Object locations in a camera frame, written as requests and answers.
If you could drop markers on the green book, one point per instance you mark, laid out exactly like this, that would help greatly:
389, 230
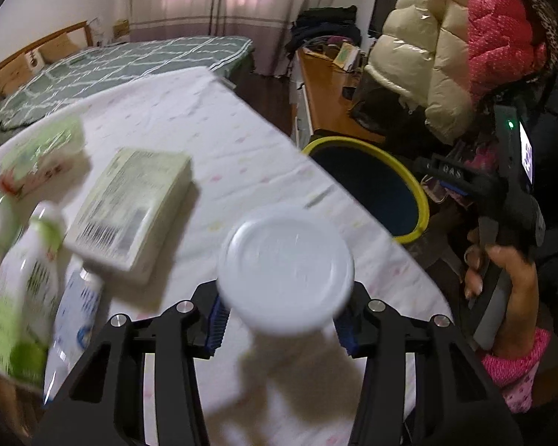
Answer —
346, 54

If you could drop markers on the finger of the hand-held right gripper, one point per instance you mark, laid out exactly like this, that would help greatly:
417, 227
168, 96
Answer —
446, 172

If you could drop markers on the cream puffer jacket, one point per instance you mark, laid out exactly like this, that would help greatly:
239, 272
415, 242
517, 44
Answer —
414, 46

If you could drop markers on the dark television screen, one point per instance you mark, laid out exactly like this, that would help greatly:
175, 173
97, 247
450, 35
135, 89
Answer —
390, 4

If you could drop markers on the pile of dark clothes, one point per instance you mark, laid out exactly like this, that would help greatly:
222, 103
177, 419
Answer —
325, 23

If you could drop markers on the brown pillow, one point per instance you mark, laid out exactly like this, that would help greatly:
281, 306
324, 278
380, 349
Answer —
10, 76

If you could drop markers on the bed with green checked cover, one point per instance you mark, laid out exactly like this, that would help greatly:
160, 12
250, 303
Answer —
97, 69

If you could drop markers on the green white tissue pack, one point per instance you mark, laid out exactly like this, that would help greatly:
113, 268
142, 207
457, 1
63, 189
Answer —
130, 209

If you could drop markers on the blue white tube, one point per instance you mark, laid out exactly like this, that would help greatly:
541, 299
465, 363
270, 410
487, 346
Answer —
74, 316

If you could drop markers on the person's right forearm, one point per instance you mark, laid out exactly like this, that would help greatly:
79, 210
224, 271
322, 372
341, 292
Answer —
516, 367

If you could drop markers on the green label plastic bottle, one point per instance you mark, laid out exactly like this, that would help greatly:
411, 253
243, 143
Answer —
23, 297

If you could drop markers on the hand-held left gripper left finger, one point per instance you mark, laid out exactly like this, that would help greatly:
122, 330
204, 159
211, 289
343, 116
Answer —
215, 323

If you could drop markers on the wooden desk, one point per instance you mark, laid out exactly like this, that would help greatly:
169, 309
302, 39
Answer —
325, 93

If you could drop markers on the yellow box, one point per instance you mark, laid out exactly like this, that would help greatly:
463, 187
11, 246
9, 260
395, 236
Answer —
121, 28

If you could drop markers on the white lidded round container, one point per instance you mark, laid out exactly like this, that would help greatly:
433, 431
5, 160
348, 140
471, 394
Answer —
286, 269

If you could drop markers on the yellow rimmed trash bin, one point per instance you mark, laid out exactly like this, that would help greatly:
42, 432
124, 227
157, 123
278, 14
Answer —
376, 190

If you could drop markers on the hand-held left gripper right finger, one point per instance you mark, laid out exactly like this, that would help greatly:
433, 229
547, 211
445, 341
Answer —
348, 337

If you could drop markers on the pink dotted jacket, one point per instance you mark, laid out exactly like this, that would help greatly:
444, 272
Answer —
502, 32

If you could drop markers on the person's right hand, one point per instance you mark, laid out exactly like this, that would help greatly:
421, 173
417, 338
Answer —
516, 283

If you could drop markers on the green red snack packet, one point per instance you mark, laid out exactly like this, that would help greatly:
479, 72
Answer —
42, 158

